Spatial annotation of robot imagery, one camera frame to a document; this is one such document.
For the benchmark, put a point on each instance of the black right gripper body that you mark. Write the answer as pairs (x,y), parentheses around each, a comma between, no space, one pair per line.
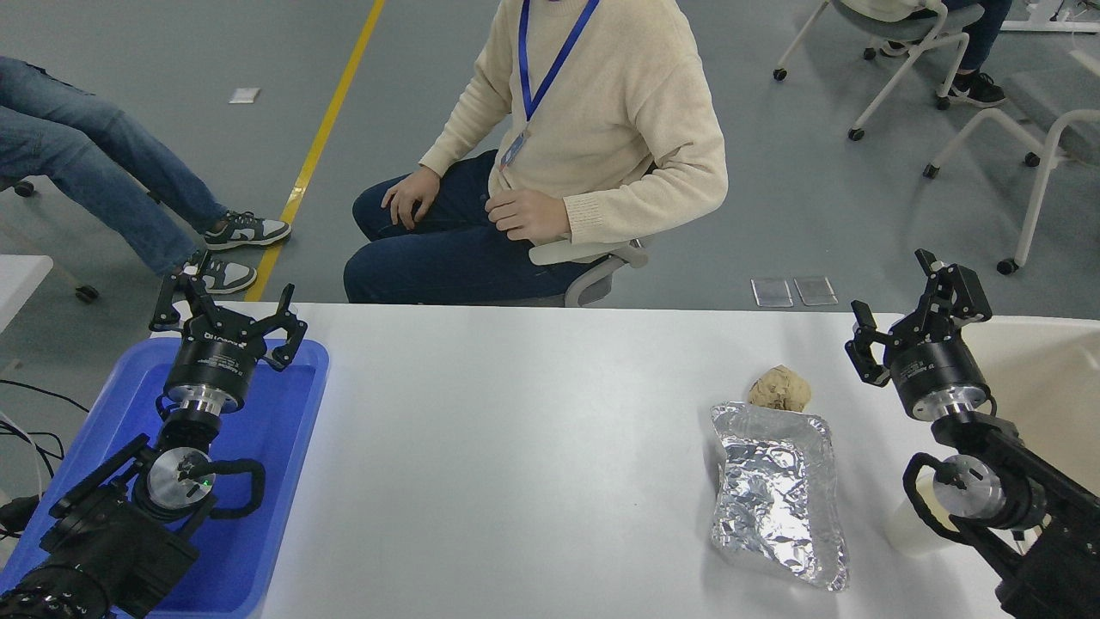
(937,361)

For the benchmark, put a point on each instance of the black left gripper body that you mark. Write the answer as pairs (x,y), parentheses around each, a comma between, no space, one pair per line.
(210,361)

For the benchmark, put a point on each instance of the white paper cup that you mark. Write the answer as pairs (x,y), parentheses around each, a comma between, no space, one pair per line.
(909,526)

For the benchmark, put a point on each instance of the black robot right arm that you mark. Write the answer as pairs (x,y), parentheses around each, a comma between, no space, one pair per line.
(1057,516)

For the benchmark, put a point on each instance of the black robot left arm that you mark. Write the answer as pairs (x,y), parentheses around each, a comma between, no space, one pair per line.
(103,550)

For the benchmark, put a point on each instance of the lanyard person's right hand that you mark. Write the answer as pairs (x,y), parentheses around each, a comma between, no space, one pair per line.
(412,193)

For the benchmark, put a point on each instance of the lanyard person's left hand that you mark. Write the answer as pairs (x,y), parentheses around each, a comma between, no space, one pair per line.
(528,215)

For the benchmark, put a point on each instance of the clear floor plate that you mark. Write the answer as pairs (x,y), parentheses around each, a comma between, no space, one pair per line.
(772,292)
(815,291)

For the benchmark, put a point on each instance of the crumpled tan paper ball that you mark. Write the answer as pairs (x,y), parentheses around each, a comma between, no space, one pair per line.
(778,387)

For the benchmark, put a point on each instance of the blue plastic tray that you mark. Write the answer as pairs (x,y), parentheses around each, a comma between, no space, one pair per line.
(275,447)

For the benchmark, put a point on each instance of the large pale bin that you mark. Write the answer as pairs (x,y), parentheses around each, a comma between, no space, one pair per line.
(1048,387)

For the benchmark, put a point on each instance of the small white table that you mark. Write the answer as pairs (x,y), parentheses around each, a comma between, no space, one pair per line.
(17,284)

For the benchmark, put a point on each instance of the crumpled silver foil tray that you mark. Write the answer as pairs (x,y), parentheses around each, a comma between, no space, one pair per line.
(773,499)

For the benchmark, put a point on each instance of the white paper scrap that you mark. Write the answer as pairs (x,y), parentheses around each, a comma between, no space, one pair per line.
(244,95)

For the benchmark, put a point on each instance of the white furniture base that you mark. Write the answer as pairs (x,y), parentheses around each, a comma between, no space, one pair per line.
(1048,24)

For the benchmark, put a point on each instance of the grey office chair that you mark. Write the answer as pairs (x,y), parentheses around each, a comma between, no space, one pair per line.
(593,266)

